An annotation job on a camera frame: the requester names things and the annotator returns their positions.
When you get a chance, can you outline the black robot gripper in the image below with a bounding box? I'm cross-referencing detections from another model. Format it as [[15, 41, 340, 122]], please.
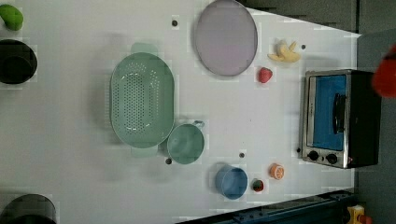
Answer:
[[384, 45, 396, 60]]

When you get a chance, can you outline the red ketchup bottle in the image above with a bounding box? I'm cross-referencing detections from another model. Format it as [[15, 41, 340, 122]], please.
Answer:
[[372, 58, 396, 98]]

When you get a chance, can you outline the silver black toaster oven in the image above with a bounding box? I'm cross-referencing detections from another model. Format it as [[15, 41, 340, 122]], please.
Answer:
[[302, 69, 381, 169]]

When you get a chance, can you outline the peeled toy banana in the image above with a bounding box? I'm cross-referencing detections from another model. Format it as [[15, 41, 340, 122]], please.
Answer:
[[268, 40, 301, 63]]

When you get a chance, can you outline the red toy strawberry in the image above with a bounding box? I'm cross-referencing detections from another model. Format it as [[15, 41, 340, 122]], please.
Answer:
[[258, 67, 273, 83]]

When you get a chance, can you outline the yellow red clamp object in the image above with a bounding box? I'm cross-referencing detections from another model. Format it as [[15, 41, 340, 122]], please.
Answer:
[[347, 205, 373, 224]]

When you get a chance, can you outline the grey round plate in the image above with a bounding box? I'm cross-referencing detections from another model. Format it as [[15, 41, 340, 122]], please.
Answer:
[[194, 0, 258, 77]]

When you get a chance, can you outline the small red green toy fruit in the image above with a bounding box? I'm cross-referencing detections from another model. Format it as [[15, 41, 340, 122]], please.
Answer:
[[251, 178, 264, 192]]

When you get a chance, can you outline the green oval colander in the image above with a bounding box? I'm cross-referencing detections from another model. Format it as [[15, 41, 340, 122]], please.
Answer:
[[109, 42, 175, 158]]

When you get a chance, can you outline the green toy vegetable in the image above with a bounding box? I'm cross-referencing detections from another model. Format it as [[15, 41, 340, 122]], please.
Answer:
[[0, 4, 24, 31]]

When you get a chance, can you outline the blue metal frame rail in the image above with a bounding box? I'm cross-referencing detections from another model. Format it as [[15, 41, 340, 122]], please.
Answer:
[[178, 190, 357, 224]]

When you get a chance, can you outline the green cup with handle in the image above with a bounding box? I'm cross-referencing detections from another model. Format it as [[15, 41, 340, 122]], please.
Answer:
[[166, 120, 205, 164]]

